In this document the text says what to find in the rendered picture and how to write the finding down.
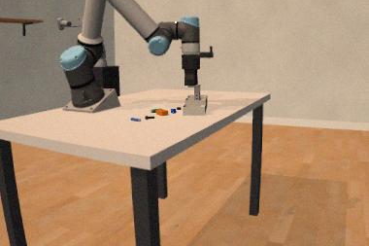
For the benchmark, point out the orange rectangular block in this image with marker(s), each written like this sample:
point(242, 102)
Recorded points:
point(162, 112)

